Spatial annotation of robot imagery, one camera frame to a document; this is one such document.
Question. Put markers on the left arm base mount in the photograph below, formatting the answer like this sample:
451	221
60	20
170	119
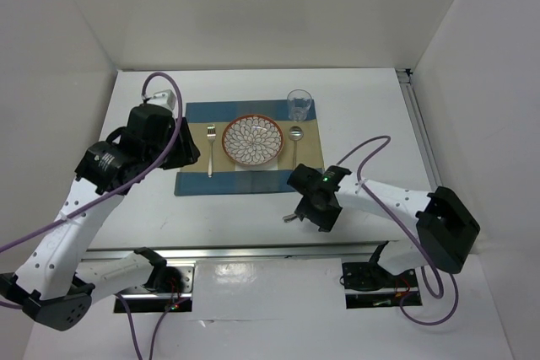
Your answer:
174	291

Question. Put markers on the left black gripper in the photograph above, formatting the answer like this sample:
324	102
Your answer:
187	149

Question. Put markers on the floral patterned ceramic plate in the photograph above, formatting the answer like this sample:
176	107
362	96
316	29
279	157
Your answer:
252	140

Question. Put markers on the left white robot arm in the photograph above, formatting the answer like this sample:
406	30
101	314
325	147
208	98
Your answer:
51	287

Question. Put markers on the blue beige checked placemat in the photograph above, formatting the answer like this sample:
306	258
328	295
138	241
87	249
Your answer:
230	178

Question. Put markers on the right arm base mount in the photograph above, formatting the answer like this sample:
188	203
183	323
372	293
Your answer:
367	286

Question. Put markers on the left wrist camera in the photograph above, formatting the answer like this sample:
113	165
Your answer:
164	98

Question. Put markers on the silver spoon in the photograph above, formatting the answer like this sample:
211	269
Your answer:
295	135

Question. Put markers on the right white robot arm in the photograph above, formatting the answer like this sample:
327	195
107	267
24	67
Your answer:
439	229

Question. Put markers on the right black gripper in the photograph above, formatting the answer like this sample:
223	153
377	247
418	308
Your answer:
325	221

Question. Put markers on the silver table knife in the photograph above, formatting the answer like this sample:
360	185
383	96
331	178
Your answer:
289	218

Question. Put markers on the silver fork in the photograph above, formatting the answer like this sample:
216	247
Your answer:
211	136

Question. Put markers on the clear drinking glass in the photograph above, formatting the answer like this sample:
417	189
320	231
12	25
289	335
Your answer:
299	103

